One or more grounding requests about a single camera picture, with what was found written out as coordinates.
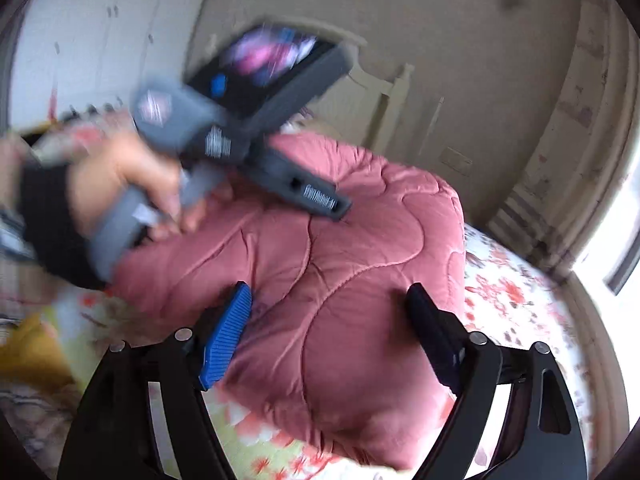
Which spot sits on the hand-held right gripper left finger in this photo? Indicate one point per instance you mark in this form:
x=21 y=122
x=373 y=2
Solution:
x=227 y=340

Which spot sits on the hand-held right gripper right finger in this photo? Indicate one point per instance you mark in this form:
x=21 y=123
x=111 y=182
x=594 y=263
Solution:
x=435 y=330

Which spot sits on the pink quilted blanket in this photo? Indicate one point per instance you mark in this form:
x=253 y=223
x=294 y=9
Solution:
x=340 y=285

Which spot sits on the person's left hand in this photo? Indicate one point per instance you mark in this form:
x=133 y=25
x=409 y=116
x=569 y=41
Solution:
x=110 y=175

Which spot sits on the floral bedsheet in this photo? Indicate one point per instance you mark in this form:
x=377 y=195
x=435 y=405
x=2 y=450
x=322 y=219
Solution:
x=510 y=300

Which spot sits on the white wooden headboard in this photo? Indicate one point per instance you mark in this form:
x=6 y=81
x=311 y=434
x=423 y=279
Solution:
x=370 y=100

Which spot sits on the white wardrobe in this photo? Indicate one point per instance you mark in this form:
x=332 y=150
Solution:
x=90 y=35

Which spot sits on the yellow cloth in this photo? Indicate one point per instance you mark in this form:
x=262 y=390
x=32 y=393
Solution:
x=30 y=355

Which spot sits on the thin metal rod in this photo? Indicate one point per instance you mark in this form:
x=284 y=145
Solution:
x=431 y=125

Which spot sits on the brown patterned cloth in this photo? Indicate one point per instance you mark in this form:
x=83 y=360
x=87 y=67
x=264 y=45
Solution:
x=40 y=420

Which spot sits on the window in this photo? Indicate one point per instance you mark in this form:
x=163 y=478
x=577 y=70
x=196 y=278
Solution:
x=625 y=240

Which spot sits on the printed curtain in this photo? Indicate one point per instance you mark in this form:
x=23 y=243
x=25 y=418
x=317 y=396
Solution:
x=575 y=135

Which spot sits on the wall socket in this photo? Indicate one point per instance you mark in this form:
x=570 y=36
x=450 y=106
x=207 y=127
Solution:
x=456 y=161

